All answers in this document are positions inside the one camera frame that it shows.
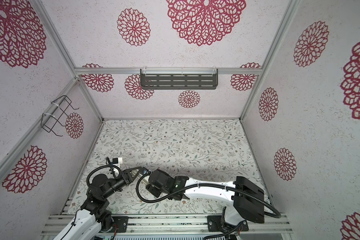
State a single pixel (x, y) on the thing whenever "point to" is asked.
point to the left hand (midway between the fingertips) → (142, 171)
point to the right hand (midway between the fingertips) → (149, 179)
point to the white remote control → (134, 172)
